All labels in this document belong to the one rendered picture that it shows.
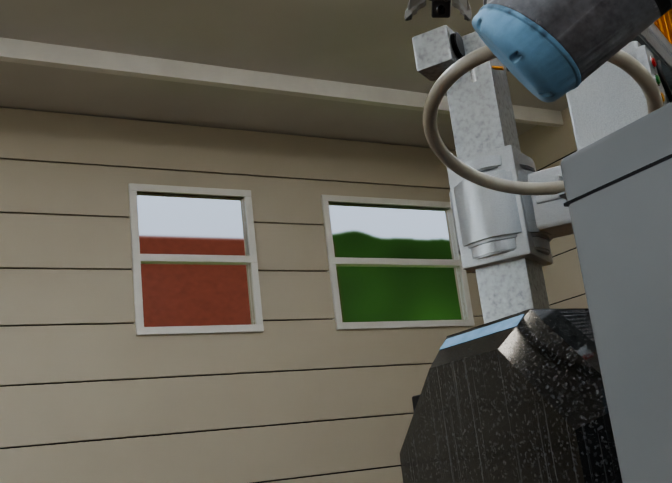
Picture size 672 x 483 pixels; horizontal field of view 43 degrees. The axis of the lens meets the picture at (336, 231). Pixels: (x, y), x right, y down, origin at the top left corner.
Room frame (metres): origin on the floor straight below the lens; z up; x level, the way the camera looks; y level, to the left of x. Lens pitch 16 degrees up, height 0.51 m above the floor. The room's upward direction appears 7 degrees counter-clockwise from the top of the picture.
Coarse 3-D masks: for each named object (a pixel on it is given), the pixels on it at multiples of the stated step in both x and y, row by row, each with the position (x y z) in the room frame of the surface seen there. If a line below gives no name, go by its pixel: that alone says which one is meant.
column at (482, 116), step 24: (480, 72) 2.96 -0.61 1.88; (504, 72) 3.08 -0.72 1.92; (456, 96) 3.01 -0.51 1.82; (480, 96) 2.97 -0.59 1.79; (504, 96) 3.03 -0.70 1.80; (456, 120) 3.02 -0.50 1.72; (480, 120) 2.98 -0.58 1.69; (504, 120) 2.98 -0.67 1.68; (456, 144) 3.03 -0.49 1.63; (480, 144) 2.98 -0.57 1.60; (504, 144) 2.94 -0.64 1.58; (504, 264) 2.98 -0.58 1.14; (528, 264) 2.96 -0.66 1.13; (480, 288) 3.03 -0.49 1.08; (504, 288) 2.98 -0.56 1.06; (528, 288) 2.94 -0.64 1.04; (504, 312) 2.99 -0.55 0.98
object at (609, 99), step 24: (624, 48) 2.12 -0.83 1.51; (600, 72) 2.16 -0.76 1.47; (624, 72) 2.12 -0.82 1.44; (576, 96) 2.20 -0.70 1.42; (600, 96) 2.17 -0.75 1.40; (624, 96) 2.13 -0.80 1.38; (576, 120) 2.21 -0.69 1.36; (600, 120) 2.17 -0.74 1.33; (624, 120) 2.14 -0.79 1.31; (576, 144) 2.22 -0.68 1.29
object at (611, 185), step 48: (624, 144) 0.92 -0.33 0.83; (576, 192) 0.99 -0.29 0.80; (624, 192) 0.93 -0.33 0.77; (576, 240) 1.01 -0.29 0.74; (624, 240) 0.94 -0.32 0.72; (624, 288) 0.96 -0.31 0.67; (624, 336) 0.97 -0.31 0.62; (624, 384) 0.98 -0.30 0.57; (624, 432) 0.99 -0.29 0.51; (624, 480) 1.00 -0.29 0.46
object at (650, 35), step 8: (648, 32) 2.23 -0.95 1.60; (656, 32) 2.31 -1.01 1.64; (632, 40) 2.17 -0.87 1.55; (640, 40) 2.18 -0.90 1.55; (648, 40) 2.21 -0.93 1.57; (656, 40) 2.29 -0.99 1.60; (664, 40) 2.38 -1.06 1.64; (648, 48) 2.23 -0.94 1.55; (656, 48) 2.27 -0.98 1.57; (664, 48) 2.36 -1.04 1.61; (656, 56) 2.29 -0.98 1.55; (664, 56) 2.34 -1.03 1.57; (664, 64) 2.36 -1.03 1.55; (664, 72) 2.42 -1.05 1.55
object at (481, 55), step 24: (480, 48) 1.52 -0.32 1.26; (456, 72) 1.56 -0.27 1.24; (648, 72) 1.53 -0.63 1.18; (432, 96) 1.63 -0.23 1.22; (648, 96) 1.58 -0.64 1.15; (432, 120) 1.70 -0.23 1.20; (432, 144) 1.77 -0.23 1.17; (456, 168) 1.85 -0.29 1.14; (528, 192) 1.91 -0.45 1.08; (552, 192) 1.90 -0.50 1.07
